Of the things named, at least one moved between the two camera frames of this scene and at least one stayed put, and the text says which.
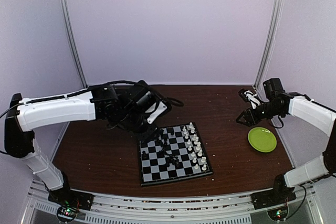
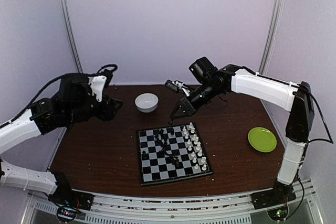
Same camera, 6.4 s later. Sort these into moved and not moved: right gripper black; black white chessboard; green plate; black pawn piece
Moved: right gripper black
Not moved: black pawn piece; green plate; black white chessboard
